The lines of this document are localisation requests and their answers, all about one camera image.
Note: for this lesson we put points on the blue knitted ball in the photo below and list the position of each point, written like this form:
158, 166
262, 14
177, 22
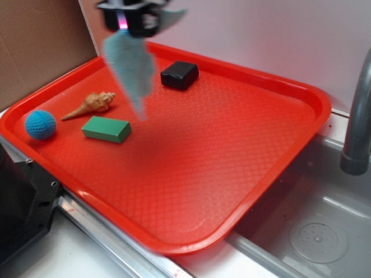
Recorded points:
40, 125

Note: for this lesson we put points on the light blue cloth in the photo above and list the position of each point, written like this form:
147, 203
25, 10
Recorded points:
131, 64

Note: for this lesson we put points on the round sink drain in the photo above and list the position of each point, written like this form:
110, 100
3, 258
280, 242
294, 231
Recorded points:
318, 241

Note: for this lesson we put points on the brown cardboard panel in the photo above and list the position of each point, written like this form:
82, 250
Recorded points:
40, 42

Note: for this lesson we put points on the grey metal faucet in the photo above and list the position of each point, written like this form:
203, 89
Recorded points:
356, 151

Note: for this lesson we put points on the tan spiral seashell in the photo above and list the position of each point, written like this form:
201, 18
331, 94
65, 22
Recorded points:
91, 104

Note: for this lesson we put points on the black rectangular block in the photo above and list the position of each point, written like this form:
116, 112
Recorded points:
180, 75

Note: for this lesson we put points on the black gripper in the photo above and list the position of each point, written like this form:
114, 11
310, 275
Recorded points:
139, 18

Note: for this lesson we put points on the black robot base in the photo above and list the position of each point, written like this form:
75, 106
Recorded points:
29, 197

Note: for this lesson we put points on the red plastic tray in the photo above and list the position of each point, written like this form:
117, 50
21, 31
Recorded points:
186, 175

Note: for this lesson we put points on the green rectangular block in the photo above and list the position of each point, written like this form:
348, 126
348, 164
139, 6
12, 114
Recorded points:
107, 129

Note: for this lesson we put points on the grey toy sink basin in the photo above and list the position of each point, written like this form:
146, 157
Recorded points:
312, 186

